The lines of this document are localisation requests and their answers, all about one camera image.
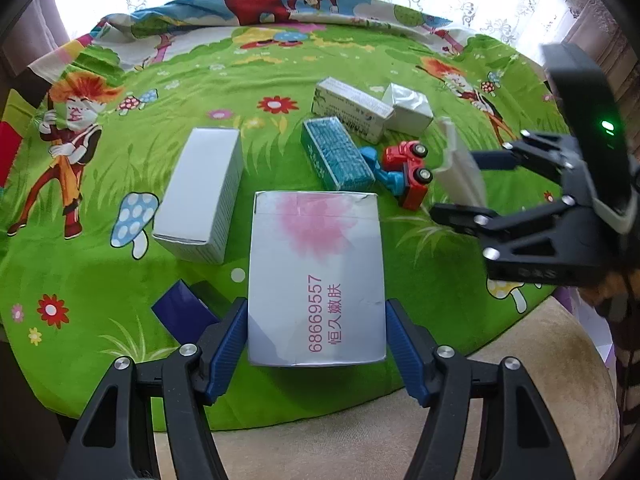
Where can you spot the green cartoon printed blanket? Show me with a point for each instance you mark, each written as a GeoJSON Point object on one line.
{"type": "Point", "coordinates": [300, 60]}

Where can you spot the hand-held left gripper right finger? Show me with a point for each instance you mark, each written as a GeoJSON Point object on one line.
{"type": "Point", "coordinates": [405, 355]}

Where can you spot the beige cushion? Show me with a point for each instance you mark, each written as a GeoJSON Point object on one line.
{"type": "Point", "coordinates": [550, 410]}

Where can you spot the red and blue toy truck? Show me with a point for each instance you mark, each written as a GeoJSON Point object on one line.
{"type": "Point", "coordinates": [407, 175]}

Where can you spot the teal box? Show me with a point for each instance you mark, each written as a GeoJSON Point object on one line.
{"type": "Point", "coordinates": [335, 152]}

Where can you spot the person's right forearm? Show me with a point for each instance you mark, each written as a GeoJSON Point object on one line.
{"type": "Point", "coordinates": [617, 285]}

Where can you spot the white and green box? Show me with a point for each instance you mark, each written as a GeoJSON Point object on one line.
{"type": "Point", "coordinates": [350, 105]}

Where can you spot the plain white tall box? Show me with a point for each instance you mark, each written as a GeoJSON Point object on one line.
{"type": "Point", "coordinates": [200, 185]}

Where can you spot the dark blue box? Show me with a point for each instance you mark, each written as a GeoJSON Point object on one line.
{"type": "Point", "coordinates": [182, 310]}

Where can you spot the white plastic device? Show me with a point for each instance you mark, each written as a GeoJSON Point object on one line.
{"type": "Point", "coordinates": [465, 175]}

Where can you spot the white box with pink flower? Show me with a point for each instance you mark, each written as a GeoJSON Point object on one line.
{"type": "Point", "coordinates": [315, 270]}

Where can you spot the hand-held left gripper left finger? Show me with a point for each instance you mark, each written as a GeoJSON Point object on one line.
{"type": "Point", "coordinates": [227, 350]}

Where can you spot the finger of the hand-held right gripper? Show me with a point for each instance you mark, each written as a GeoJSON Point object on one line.
{"type": "Point", "coordinates": [465, 217]}
{"type": "Point", "coordinates": [500, 160]}

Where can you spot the silver box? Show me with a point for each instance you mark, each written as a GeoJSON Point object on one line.
{"type": "Point", "coordinates": [410, 110]}

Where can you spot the white and purple box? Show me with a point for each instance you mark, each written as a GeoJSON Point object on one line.
{"type": "Point", "coordinates": [595, 345]}

